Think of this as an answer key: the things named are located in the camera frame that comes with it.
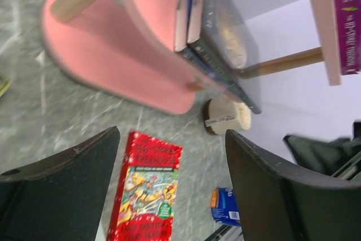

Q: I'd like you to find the red book under green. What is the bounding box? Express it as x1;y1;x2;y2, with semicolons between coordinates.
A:
107;131;183;241

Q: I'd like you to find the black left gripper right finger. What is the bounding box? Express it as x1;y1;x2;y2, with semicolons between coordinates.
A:
225;130;360;240

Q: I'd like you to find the purple 117-storey treehouse book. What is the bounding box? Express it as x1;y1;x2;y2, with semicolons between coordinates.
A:
334;0;360;76

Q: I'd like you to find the dark purple book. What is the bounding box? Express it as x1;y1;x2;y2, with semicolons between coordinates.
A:
174;0;204;55

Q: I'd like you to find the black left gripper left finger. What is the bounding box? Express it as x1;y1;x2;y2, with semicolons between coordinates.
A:
1;126;121;240

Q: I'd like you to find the pink three-tier shelf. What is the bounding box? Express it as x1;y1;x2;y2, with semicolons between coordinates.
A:
41;0;341;115

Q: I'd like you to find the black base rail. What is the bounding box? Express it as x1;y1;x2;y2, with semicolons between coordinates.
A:
205;225;244;241

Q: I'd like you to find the beige paper roll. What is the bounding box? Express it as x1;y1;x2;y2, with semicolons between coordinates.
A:
202;97;252;135

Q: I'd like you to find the blue wrapped tissue roll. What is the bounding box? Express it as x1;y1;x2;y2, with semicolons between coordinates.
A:
210;187;241;227

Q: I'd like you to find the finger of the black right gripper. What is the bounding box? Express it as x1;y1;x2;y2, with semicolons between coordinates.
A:
283;122;360;181

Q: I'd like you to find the lime green comic book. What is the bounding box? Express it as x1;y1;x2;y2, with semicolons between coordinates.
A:
0;75;12;97

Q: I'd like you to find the black Moon and Sixpence book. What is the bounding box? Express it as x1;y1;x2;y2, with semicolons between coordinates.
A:
185;0;262;114

